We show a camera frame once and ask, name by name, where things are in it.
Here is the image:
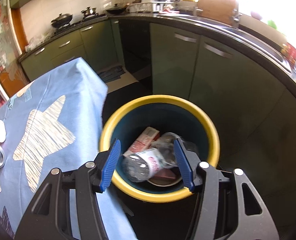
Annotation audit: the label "yellow rimmed teal trash bin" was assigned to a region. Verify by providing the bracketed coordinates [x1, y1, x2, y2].
[99, 95, 220, 203]

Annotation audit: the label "clear plastic bottle pink label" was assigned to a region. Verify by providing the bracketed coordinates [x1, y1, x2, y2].
[122, 148, 177, 183]

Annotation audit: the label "white dish rack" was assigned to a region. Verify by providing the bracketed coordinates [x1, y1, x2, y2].
[126, 0, 174, 13]

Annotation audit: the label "green kitchen cabinets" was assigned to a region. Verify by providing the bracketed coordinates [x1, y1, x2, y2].
[20, 17, 296, 200]

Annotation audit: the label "light blue star tablecloth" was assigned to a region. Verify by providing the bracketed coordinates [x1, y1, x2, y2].
[0, 57, 138, 240]

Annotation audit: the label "black lidded pan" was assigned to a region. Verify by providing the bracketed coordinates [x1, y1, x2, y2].
[106, 3, 126, 15]

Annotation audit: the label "steel kitchen sink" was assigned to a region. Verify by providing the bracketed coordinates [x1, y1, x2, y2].
[227, 24, 294, 73]

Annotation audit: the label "wooden cutting board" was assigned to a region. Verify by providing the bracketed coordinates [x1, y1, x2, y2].
[196, 0, 241, 26]

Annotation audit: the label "dark floor mat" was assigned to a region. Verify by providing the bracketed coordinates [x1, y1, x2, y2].
[98, 66, 125, 83]

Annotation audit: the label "red white snack packet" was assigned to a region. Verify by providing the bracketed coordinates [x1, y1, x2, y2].
[123, 127, 160, 157]

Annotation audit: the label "white round lid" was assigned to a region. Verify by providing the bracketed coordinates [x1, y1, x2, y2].
[0, 120, 6, 143]

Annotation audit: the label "steel pot on stove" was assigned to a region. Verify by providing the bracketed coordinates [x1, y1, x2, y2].
[81, 7, 96, 18]

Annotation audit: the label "black wok on stove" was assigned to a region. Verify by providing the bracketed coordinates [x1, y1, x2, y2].
[51, 14, 73, 28]

